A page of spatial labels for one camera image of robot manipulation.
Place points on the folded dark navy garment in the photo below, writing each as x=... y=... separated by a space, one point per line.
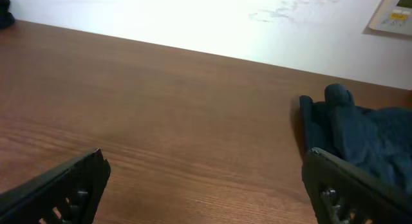
x=378 y=141

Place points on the beige wall control panel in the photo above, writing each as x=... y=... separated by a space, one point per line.
x=393 y=16

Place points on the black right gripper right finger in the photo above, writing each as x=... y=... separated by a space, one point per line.
x=342 y=193

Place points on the black garment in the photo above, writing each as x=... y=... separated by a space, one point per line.
x=6 y=17

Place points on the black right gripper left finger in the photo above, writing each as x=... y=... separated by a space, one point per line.
x=67 y=194

